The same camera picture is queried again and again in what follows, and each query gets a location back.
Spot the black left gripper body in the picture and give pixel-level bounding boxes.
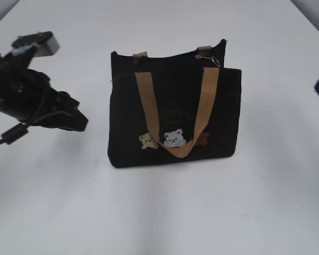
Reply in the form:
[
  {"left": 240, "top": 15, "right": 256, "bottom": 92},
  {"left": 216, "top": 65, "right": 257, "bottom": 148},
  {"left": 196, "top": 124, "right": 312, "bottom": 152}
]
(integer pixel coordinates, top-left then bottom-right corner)
[{"left": 5, "top": 69, "right": 80, "bottom": 123}]

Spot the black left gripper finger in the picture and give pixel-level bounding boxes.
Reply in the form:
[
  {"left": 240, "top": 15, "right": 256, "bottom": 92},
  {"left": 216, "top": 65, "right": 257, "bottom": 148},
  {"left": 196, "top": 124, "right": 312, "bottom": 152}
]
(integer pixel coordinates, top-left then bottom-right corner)
[{"left": 53, "top": 106, "right": 88, "bottom": 132}]

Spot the black canvas tote bag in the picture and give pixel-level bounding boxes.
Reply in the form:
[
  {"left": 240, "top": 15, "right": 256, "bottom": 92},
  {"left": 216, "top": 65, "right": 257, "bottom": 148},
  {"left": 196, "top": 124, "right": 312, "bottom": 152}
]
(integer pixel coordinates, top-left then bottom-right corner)
[{"left": 107, "top": 40, "right": 241, "bottom": 168}]

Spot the silver zipper pull ring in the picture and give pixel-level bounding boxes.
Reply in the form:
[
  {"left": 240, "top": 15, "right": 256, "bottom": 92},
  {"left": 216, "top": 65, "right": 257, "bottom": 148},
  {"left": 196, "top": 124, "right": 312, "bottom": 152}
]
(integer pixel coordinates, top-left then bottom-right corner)
[{"left": 194, "top": 55, "right": 221, "bottom": 66}]

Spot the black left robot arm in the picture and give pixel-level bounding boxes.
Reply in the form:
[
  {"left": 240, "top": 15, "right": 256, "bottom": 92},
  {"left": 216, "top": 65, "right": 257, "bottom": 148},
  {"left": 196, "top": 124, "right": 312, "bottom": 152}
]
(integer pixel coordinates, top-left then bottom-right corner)
[{"left": 0, "top": 52, "right": 88, "bottom": 132}]

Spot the black camera cable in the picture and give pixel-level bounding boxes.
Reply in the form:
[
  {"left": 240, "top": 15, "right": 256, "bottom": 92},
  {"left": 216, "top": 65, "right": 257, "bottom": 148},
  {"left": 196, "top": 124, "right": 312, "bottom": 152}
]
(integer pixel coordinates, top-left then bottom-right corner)
[{"left": 0, "top": 87, "right": 78, "bottom": 148}]

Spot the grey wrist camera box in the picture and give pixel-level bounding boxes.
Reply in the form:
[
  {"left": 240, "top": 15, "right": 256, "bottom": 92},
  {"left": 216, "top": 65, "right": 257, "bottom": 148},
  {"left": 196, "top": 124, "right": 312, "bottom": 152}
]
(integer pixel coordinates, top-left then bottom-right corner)
[{"left": 11, "top": 31, "right": 60, "bottom": 57}]

